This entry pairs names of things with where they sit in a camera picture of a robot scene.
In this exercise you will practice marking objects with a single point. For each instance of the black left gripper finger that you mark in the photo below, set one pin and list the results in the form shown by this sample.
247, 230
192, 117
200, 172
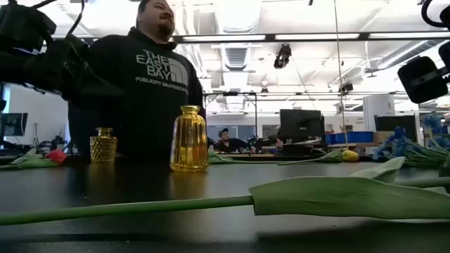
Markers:
95, 93

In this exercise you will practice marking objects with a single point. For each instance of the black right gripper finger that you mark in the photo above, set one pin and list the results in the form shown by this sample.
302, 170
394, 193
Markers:
420, 80
445, 54

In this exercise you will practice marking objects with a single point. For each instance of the blue artificial flower bunch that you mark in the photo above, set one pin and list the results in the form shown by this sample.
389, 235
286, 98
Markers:
399, 134

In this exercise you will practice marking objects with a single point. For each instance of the red artificial tulip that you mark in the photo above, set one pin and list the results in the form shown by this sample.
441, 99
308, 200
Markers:
56, 156

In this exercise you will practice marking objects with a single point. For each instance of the yellow artificial tulip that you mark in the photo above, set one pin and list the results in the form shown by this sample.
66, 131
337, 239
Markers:
349, 155

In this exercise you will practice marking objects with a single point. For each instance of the tall amber glass vase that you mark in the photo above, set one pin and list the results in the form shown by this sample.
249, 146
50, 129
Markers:
189, 144

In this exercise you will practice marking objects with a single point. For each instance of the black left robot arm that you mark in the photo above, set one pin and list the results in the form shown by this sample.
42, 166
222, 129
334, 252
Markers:
21, 31

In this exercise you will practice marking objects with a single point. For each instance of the small amber glass vase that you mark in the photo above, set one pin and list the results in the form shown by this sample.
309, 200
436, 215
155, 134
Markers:
103, 149

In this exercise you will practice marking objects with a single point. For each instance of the wide dark screen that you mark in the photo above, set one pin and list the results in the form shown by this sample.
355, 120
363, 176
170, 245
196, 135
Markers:
395, 127

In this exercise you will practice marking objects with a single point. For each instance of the person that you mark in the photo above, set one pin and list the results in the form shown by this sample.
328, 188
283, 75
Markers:
147, 105
228, 143

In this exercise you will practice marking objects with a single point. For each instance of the cardboard box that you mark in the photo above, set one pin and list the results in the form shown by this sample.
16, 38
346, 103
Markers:
383, 136

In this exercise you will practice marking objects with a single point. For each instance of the small dark monitor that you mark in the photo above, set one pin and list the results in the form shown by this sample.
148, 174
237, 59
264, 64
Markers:
13, 123

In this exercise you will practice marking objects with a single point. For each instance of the blue plastic bin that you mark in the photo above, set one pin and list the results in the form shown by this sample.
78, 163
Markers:
355, 136

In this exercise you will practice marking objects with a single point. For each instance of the overhead light bar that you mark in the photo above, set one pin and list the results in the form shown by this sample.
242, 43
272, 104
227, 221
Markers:
316, 36

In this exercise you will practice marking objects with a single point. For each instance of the black computer monitor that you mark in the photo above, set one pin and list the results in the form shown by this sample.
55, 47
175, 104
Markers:
300, 123

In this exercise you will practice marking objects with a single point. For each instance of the long green tulip stem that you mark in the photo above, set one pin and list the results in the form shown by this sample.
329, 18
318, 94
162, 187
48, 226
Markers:
334, 196

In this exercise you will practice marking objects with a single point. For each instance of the black ceiling camera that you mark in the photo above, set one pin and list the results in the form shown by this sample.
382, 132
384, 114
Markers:
346, 87
283, 56

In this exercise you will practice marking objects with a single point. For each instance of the black metal frame stand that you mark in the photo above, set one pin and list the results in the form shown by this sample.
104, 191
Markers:
230, 93

